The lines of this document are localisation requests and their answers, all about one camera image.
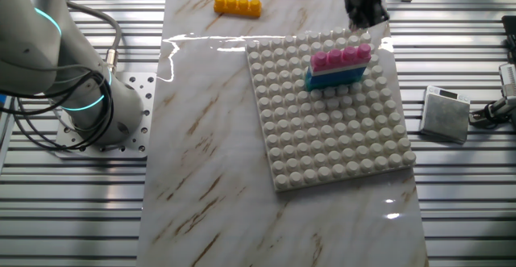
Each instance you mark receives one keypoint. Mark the pink four-stud block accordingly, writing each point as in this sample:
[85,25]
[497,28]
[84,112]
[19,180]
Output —
[340,57]

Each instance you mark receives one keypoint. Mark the white four-stud block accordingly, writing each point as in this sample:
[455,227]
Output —
[334,70]

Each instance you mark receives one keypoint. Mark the blue four-stud block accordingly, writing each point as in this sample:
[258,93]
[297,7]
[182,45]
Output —
[334,77]

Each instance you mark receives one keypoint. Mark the teal four-stud block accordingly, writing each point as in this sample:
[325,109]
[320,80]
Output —
[328,84]

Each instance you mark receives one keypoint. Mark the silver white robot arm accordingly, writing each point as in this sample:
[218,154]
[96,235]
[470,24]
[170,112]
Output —
[36,37]

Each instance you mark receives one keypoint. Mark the white studded baseplate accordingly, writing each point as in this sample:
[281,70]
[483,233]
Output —
[334,134]

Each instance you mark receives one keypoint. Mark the silver digital scale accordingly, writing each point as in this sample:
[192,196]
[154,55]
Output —
[445,115]

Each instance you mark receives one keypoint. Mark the orange four-stud block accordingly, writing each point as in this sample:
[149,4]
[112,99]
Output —
[238,7]

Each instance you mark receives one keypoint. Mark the black device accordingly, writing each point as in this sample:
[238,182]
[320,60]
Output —
[510,37]

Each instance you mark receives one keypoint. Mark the marble pattern board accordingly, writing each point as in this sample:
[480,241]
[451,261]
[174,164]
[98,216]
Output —
[209,138]

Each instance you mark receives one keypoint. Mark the small silver camera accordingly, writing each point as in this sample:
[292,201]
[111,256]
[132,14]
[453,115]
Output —
[508,79]

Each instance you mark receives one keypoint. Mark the metal camera mount clamp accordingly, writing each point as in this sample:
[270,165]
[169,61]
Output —
[493,111]

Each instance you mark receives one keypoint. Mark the perforated robot base plate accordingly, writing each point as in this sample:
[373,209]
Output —
[139,138]

